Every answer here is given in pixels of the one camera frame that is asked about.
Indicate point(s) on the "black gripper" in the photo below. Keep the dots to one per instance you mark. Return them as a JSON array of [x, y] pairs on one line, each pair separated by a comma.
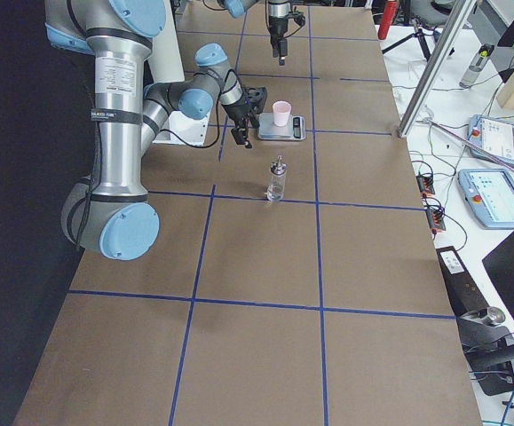
[[238, 114], [276, 27]]

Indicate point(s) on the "pink plastic cup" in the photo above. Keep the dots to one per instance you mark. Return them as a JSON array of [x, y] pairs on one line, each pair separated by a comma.
[[281, 113]]

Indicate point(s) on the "clear glass sauce bottle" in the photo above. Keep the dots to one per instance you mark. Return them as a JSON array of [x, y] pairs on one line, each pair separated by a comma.
[[275, 189]]

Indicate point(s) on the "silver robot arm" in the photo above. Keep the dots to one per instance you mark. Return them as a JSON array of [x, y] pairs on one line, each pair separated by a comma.
[[237, 8], [108, 211]]

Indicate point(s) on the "silver digital kitchen scale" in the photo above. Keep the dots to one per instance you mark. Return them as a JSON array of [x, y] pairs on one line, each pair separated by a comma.
[[294, 130]]

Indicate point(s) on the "white pillar with base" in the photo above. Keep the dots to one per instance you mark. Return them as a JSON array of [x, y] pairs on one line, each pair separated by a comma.
[[175, 110]]

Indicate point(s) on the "red cylinder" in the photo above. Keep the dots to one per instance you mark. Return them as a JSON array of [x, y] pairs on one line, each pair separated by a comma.
[[390, 9]]

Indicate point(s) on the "long metal rod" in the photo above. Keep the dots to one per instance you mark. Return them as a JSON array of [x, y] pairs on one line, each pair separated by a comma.
[[471, 146]]

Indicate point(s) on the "clear water bottle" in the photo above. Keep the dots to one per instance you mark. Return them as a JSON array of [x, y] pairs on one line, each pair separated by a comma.
[[476, 66]]

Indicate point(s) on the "orange black connector block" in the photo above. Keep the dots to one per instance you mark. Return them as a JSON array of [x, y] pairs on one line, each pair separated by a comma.
[[434, 210]]

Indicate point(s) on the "far teach pendant tablet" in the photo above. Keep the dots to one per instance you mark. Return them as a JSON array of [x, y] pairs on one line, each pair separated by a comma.
[[495, 136]]

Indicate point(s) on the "teach pendant tablet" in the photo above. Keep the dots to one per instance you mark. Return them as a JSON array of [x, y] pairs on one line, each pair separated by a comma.
[[495, 136], [490, 196]]

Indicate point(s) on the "near teach pendant tablet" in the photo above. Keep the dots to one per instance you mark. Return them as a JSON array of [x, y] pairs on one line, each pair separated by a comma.
[[490, 196]]

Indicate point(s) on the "black clamp stand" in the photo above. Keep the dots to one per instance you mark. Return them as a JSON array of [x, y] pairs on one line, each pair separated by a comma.
[[487, 344]]

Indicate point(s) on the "aluminium frame post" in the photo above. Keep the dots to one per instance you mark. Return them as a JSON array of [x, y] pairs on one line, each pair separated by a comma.
[[454, 25]]

